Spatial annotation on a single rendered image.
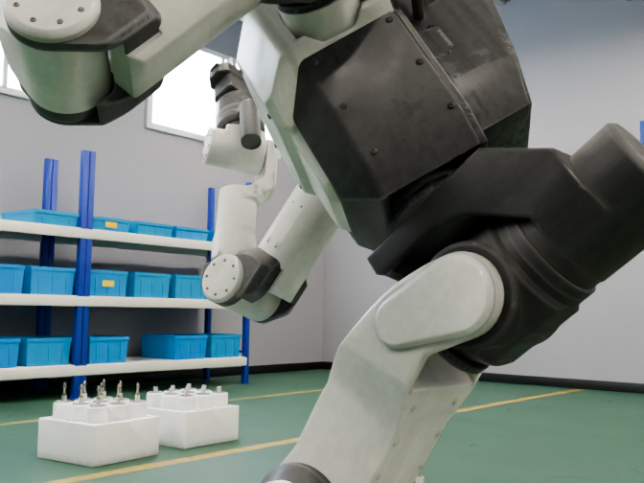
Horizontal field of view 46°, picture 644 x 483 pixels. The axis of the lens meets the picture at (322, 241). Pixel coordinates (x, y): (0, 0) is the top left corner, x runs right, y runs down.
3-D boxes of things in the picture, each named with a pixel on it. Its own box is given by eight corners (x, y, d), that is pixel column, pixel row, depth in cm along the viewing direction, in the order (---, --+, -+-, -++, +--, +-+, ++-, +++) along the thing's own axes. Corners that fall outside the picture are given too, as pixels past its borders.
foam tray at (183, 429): (238, 439, 405) (239, 405, 407) (183, 449, 375) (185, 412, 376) (188, 431, 429) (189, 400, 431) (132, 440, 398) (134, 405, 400)
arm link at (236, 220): (237, 220, 132) (228, 327, 125) (199, 196, 124) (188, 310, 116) (287, 208, 127) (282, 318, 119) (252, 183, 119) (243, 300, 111)
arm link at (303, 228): (286, 344, 119) (361, 225, 120) (237, 323, 109) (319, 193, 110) (241, 310, 126) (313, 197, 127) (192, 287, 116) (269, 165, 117)
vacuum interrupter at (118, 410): (127, 441, 355) (129, 382, 357) (126, 445, 346) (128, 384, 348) (106, 441, 353) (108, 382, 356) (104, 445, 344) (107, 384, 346)
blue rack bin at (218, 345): (175, 356, 722) (176, 333, 724) (205, 354, 751) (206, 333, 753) (211, 357, 690) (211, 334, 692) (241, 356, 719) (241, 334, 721)
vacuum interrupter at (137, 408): (145, 441, 355) (147, 382, 358) (124, 441, 354) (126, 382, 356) (147, 438, 364) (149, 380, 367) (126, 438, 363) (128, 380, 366)
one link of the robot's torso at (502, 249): (605, 302, 80) (539, 218, 85) (553, 299, 69) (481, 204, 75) (515, 372, 86) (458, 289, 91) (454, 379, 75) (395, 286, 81)
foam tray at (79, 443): (158, 454, 361) (159, 416, 362) (93, 468, 328) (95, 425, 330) (103, 445, 382) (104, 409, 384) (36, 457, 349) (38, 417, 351)
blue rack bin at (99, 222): (56, 232, 633) (57, 219, 634) (95, 236, 663) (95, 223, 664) (91, 229, 602) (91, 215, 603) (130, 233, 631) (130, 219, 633)
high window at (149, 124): (282, 159, 877) (284, 75, 887) (148, 126, 732) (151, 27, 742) (277, 159, 882) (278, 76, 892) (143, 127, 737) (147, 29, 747)
